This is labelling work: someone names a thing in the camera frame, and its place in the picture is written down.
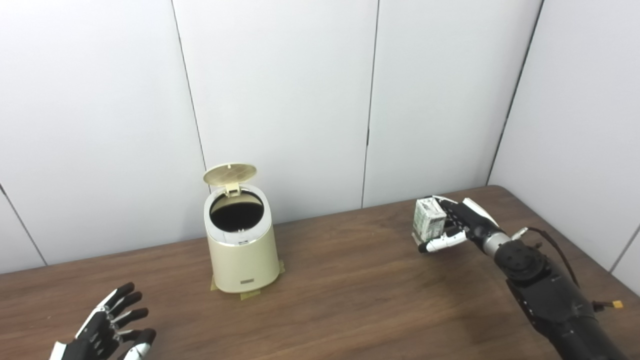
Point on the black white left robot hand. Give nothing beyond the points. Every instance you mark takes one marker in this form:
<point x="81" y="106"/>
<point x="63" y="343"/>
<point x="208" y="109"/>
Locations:
<point x="95" y="332"/>

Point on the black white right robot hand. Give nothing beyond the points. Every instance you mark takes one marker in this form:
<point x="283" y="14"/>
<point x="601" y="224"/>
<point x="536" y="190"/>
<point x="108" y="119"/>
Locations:
<point x="470" y="222"/>

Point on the green white milk carton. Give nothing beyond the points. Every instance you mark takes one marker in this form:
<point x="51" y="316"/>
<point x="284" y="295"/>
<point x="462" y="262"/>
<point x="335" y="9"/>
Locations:
<point x="427" y="220"/>

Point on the cream round bin lid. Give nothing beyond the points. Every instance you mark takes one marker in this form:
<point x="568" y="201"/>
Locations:
<point x="230" y="174"/>

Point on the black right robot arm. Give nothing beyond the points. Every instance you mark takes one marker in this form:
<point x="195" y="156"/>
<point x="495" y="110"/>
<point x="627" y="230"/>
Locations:
<point x="550" y="300"/>

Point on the cream-colored bin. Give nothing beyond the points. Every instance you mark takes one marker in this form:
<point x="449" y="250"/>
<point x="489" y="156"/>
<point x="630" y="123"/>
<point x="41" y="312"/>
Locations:
<point x="245" y="262"/>

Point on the yellow tape piece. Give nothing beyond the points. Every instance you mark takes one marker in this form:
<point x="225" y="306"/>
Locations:
<point x="213" y="285"/>
<point x="281" y="267"/>
<point x="250" y="294"/>

